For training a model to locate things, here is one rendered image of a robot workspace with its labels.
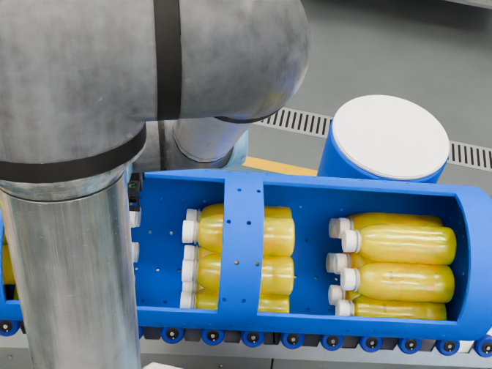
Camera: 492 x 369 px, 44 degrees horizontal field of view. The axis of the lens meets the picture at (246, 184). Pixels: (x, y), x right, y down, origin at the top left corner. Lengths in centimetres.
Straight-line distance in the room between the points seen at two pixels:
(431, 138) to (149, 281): 73
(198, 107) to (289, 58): 7
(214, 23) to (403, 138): 116
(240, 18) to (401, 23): 350
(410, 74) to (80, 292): 311
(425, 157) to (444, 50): 231
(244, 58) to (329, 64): 302
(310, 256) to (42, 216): 91
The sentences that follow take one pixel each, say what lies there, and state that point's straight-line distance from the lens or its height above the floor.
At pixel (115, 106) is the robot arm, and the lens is 35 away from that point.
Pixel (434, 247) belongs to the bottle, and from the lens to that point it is 110.
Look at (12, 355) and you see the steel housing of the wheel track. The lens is 127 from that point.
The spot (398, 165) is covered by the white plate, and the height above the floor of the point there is 104.
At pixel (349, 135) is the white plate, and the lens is 142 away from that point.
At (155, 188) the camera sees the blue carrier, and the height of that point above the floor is 109.
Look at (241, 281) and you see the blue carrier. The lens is 97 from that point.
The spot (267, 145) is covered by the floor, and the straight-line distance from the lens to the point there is 283.
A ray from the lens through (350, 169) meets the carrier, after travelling 139.
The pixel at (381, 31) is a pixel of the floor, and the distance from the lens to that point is 372.
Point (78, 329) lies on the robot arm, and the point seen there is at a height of 160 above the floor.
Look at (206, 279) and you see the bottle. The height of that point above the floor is 111.
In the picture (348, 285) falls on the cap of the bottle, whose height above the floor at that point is 111.
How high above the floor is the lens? 200
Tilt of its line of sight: 49 degrees down
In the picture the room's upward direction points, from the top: 8 degrees clockwise
